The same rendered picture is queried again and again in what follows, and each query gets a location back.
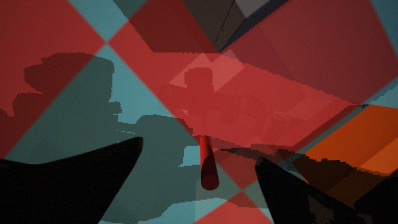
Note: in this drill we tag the red peg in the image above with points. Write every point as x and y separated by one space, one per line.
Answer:
209 175

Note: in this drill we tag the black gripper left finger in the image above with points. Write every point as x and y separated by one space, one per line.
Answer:
72 190

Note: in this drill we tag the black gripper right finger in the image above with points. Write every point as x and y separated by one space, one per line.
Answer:
291 200

